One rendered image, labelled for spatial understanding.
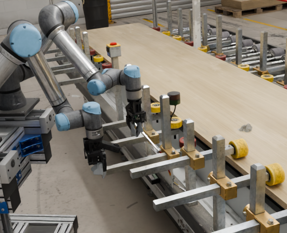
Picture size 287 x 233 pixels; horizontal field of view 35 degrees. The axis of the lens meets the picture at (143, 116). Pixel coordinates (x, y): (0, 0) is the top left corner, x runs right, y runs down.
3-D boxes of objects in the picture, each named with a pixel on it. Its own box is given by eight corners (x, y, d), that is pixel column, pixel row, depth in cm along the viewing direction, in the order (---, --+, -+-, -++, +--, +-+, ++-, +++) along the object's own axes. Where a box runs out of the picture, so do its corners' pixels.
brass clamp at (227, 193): (223, 201, 164) (223, 189, 162) (206, 183, 176) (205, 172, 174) (238, 197, 166) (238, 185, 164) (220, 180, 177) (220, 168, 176)
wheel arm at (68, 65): (45, 73, 383) (44, 68, 381) (44, 71, 386) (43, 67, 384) (95, 64, 396) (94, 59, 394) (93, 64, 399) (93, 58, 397)
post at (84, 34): (90, 93, 354) (82, 32, 335) (89, 92, 357) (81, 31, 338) (94, 92, 355) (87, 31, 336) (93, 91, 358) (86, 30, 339)
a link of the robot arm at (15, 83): (-9, 90, 233) (-14, 64, 227) (10, 82, 243) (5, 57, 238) (9, 92, 227) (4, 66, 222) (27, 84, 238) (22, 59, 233)
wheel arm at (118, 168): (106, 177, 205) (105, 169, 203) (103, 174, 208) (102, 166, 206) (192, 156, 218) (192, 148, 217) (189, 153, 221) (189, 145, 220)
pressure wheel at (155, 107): (161, 125, 260) (160, 107, 256) (148, 124, 263) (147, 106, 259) (165, 120, 267) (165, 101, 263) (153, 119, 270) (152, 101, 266)
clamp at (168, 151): (170, 165, 211) (169, 156, 209) (159, 153, 223) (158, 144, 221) (181, 162, 213) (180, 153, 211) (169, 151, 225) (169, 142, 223)
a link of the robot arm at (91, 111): (78, 102, 194) (97, 99, 197) (81, 126, 198) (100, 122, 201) (82, 108, 187) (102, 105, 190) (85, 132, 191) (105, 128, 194)
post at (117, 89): (118, 125, 288) (111, 57, 271) (116, 123, 293) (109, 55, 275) (125, 124, 290) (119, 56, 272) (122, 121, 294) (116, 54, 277)
